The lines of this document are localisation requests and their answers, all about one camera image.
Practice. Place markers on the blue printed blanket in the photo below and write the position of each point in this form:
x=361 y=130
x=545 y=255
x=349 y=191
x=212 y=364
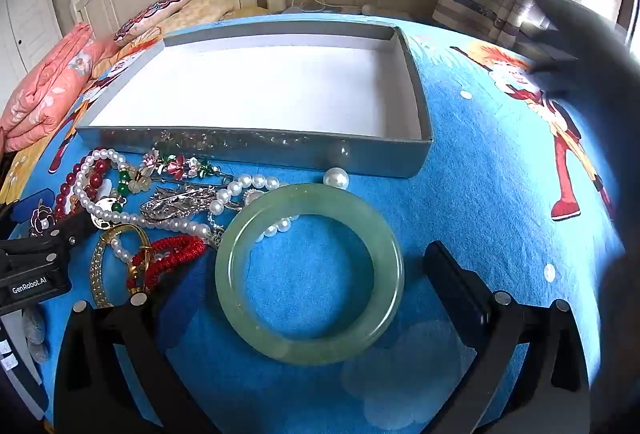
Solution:
x=475 y=163

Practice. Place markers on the large loose pearl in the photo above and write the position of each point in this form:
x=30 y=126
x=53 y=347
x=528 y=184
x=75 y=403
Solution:
x=336 y=178

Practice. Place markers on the pink floral quilt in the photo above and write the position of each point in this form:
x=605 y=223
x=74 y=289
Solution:
x=45 y=88

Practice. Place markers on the white wardrobe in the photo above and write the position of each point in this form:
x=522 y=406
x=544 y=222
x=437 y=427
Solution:
x=27 y=28

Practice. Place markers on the gold bangle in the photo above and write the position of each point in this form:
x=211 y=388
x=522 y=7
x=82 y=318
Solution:
x=97 y=264

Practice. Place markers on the yellow floral pillow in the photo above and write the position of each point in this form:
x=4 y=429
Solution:
x=210 y=11

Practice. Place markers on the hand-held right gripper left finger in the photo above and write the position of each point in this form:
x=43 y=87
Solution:
x=125 y=329

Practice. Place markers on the green jade bangle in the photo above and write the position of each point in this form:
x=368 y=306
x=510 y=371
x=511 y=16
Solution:
x=389 y=264

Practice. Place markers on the enamel flower brooch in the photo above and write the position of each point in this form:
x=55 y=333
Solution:
x=175 y=161

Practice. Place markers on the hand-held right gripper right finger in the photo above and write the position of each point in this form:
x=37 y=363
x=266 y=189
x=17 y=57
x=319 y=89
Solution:
x=450 y=279

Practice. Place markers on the grey shallow cardboard box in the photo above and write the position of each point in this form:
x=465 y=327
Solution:
x=260 y=88

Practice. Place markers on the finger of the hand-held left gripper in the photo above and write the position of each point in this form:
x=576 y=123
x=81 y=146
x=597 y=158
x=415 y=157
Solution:
x=60 y=239
x=12 y=211

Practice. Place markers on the embroidered round pillow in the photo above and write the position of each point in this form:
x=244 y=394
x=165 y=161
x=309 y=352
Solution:
x=155 y=13

